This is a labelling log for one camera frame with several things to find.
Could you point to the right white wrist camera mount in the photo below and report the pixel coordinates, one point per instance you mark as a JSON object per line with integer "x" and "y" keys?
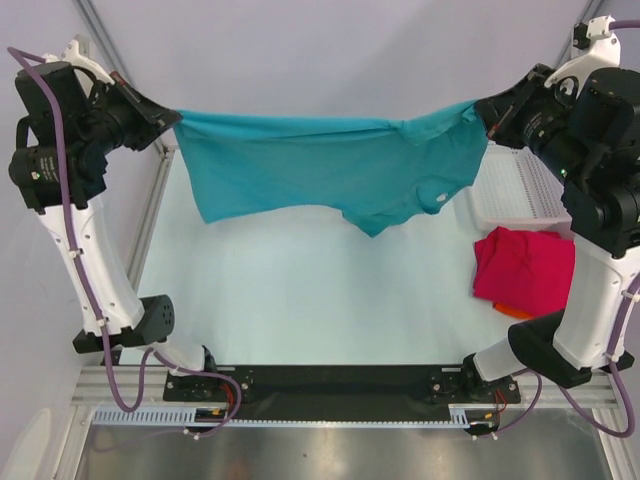
{"x": 603, "y": 50}

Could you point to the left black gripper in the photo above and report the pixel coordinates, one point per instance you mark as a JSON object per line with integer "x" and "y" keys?
{"x": 151, "y": 117}

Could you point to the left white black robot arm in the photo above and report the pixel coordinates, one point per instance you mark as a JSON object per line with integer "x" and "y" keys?
{"x": 77, "y": 115}

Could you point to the aluminium corner post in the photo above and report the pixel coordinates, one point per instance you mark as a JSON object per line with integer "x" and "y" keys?
{"x": 577, "y": 33}
{"x": 96, "y": 26}

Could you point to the left aluminium corner post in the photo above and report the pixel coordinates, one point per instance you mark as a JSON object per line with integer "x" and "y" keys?
{"x": 96, "y": 26}

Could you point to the white plastic perforated basket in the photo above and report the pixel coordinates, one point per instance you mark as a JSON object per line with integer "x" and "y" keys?
{"x": 513, "y": 189}

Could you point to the right aluminium corner post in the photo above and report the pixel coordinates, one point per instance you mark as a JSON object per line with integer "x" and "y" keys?
{"x": 577, "y": 33}

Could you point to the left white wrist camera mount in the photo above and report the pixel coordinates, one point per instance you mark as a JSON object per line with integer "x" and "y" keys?
{"x": 79, "y": 53}

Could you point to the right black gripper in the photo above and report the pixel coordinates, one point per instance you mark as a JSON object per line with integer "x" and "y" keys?
{"x": 499, "y": 110}

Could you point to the white slotted cable duct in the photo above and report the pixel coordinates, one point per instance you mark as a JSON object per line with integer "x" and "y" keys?
{"x": 192, "y": 417}

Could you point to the folded orange t shirt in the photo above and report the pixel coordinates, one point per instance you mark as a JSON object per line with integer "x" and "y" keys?
{"x": 511, "y": 311}

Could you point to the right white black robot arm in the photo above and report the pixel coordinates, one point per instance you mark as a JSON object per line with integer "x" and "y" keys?
{"x": 590, "y": 143}

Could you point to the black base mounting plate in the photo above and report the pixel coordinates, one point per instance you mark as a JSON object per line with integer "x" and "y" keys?
{"x": 412, "y": 388}

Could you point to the teal t shirt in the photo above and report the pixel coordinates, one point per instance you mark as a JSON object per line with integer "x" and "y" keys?
{"x": 377, "y": 172}

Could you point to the folded red t shirt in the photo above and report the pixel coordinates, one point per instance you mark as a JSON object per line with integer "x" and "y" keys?
{"x": 525, "y": 271}

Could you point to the aluminium frame rail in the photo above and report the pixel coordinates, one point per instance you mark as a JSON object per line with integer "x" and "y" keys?
{"x": 92, "y": 388}

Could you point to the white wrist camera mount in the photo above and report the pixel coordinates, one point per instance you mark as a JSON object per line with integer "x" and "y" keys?
{"x": 603, "y": 50}
{"x": 79, "y": 53}

